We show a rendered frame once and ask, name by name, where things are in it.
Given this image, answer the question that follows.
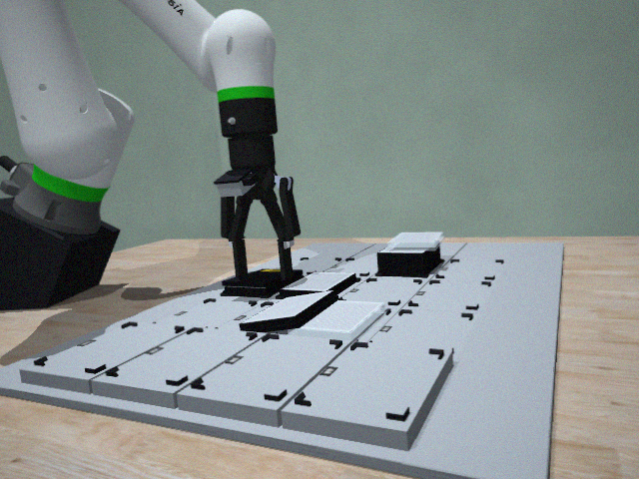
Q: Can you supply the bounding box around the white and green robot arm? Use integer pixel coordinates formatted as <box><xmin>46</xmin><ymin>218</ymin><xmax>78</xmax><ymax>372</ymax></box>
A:
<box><xmin>0</xmin><ymin>0</ymin><xmax>278</xmax><ymax>235</ymax></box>

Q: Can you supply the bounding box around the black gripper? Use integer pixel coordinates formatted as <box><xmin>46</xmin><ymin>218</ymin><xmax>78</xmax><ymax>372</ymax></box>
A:
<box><xmin>221</xmin><ymin>135</ymin><xmax>301</xmax><ymax>280</ymax></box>

